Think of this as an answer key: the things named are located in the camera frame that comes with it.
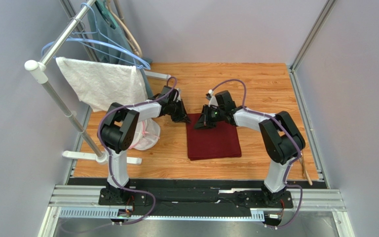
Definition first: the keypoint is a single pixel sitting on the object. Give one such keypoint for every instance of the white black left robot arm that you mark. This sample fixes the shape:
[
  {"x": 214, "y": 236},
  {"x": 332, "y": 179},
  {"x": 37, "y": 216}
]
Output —
[{"x": 116, "y": 132}]

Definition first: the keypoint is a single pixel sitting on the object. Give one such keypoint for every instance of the white mesh laundry bag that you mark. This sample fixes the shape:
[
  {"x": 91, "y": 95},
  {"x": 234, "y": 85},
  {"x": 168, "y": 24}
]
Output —
[{"x": 146, "y": 135}]

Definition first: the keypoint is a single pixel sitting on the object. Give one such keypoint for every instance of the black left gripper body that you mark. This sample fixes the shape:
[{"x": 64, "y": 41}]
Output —
[{"x": 176, "y": 111}]

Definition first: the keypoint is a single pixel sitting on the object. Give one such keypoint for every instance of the wooden handled fork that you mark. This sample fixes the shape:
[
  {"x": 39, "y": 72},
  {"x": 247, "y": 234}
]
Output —
[{"x": 305, "y": 171}]

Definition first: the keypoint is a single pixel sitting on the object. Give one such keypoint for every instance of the aluminium frame rail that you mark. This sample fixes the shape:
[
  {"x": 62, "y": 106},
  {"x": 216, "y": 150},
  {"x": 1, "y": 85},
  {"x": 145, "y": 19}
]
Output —
[{"x": 318, "y": 211}]

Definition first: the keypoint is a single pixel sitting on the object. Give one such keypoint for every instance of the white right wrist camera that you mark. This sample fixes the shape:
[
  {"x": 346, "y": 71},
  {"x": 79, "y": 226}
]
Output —
[{"x": 211, "y": 98}]

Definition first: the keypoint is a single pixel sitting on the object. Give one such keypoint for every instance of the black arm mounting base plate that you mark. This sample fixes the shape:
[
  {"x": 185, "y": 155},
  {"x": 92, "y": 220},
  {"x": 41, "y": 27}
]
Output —
[{"x": 193, "y": 198}]

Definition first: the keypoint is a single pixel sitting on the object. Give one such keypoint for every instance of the beige wooden hanger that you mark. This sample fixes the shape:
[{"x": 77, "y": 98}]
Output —
[{"x": 116, "y": 11}]

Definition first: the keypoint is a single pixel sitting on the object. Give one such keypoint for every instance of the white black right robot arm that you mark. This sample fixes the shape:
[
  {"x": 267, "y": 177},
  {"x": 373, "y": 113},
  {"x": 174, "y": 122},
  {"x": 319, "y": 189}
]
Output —
[{"x": 282, "y": 138}]

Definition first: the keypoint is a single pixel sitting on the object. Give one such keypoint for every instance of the teal garment on hanger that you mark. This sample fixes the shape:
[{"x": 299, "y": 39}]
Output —
[{"x": 107, "y": 30}]

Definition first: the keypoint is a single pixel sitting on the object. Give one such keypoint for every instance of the blue wire hanger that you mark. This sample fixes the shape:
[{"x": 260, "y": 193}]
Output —
[{"x": 49, "y": 51}]

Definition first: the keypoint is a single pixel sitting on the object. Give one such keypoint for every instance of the dark red cloth napkin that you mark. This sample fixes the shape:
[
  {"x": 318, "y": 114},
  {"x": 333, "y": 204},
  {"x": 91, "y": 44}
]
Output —
[{"x": 219, "y": 142}]

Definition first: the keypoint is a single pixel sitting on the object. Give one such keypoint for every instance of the white towel on rack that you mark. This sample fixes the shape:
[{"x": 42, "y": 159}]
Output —
[{"x": 101, "y": 84}]

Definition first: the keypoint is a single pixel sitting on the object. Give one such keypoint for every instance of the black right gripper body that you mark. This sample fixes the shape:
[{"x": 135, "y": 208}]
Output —
[{"x": 207, "y": 116}]

